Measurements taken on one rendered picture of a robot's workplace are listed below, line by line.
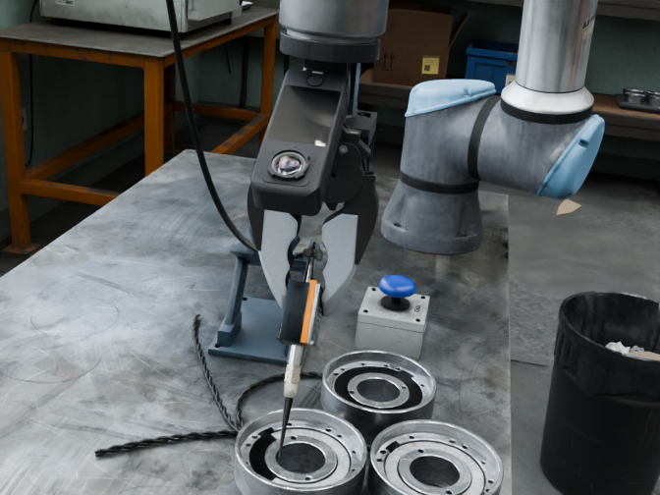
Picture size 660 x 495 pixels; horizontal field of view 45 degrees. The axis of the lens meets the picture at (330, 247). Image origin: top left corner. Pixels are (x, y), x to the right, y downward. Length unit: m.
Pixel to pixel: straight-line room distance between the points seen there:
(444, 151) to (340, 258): 0.52
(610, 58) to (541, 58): 3.63
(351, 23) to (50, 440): 0.43
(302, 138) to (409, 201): 0.62
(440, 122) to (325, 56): 0.55
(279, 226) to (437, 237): 0.55
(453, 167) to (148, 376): 0.52
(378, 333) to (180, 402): 0.22
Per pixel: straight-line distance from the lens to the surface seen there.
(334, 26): 0.54
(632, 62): 4.66
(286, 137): 0.52
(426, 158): 1.10
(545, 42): 1.01
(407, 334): 0.84
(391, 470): 0.65
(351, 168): 0.56
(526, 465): 2.11
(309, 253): 0.62
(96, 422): 0.74
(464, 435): 0.69
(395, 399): 0.73
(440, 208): 1.11
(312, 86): 0.56
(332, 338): 0.87
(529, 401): 2.36
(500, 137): 1.05
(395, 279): 0.85
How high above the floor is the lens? 1.23
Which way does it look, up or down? 23 degrees down
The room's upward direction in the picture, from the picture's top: 5 degrees clockwise
